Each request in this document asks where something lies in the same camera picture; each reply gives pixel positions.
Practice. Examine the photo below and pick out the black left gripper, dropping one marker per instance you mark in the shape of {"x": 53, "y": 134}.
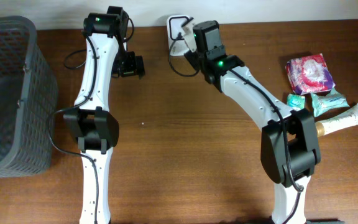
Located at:
{"x": 138, "y": 65}

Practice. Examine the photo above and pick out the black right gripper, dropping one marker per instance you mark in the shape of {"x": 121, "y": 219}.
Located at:
{"x": 190, "y": 58}

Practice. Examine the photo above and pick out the teal pocket tissue pack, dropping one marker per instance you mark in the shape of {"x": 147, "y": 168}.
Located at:
{"x": 297, "y": 102}

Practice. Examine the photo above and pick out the red purple tissue pack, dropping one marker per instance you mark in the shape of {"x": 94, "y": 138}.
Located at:
{"x": 309, "y": 74}

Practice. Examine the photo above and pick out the teal wipes packet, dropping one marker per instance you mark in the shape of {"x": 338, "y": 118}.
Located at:
{"x": 332, "y": 100}

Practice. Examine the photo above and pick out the white green cream tube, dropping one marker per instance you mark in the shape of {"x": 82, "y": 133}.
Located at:
{"x": 344, "y": 120}

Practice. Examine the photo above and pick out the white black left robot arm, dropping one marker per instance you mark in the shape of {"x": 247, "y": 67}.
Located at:
{"x": 89, "y": 121}

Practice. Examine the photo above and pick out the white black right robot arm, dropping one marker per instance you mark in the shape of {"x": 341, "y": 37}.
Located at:
{"x": 289, "y": 142}

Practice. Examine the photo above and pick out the white barcode scanner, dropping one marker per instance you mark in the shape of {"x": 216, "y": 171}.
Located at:
{"x": 174, "y": 27}

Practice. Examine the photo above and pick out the grey plastic basket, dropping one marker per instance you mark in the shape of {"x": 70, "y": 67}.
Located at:
{"x": 28, "y": 94}

